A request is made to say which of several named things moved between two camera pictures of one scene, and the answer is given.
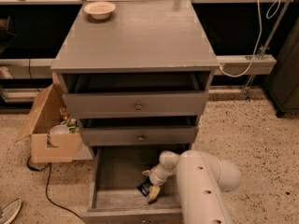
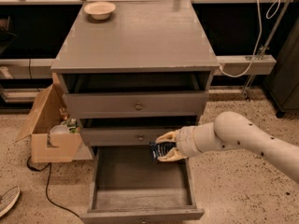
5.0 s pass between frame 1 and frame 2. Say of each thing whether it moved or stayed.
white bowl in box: stayed
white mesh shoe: moved
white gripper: moved
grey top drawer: stayed
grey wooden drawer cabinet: stayed
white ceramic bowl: stayed
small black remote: moved
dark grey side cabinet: stayed
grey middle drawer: stayed
